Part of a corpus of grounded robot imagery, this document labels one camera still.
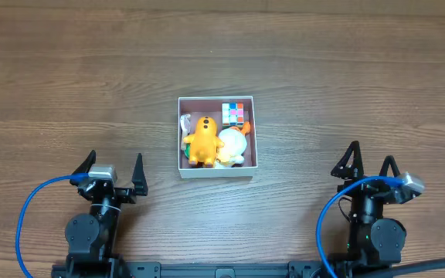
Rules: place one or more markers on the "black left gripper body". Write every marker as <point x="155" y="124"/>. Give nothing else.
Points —
<point x="114" y="191"/>

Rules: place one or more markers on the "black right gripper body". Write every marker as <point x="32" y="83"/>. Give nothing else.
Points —
<point x="370" y="188"/>

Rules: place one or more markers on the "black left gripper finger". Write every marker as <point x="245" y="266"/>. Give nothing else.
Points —
<point x="138" y="177"/>
<point x="83" y="169"/>

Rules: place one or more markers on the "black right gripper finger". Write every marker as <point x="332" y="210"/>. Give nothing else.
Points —
<point x="350" y="166"/>
<point x="389" y="163"/>

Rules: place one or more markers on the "white yellow plush chicken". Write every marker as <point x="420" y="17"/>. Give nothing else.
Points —
<point x="234" y="139"/>

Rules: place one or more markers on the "colourful puzzle cube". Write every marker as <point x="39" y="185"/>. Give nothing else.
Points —
<point x="232" y="115"/>

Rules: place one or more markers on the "green round cap toy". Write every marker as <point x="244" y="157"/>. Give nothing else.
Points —
<point x="187" y="151"/>

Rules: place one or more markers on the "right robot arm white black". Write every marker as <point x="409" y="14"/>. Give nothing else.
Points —
<point x="375" y="242"/>

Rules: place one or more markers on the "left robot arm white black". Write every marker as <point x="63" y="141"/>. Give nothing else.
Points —
<point x="91" y="236"/>

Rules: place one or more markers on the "white box pink inside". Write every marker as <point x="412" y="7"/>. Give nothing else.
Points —
<point x="212" y="107"/>

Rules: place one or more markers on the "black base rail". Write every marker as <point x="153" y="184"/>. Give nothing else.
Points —
<point x="293" y="269"/>

